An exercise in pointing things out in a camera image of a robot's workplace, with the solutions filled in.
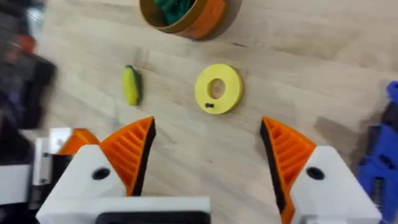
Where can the left gripper's body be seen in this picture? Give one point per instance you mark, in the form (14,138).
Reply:
(28,93)

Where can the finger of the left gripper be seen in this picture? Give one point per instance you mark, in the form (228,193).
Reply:
(59,140)
(14,183)

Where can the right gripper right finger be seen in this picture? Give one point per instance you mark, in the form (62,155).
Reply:
(311,186)

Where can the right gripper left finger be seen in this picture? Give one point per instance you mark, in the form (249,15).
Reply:
(124,155)

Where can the blue electric screwdriver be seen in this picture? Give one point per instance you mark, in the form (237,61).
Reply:
(381,149)

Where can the small black screw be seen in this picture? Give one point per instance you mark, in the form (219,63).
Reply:
(209,105)

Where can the yellow green corn toy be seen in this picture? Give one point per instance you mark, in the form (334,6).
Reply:
(130,85)

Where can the yellow disc with holes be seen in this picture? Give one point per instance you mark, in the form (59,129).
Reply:
(228,81)

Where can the orange tub with green toys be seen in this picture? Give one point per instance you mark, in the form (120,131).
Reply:
(199,18)

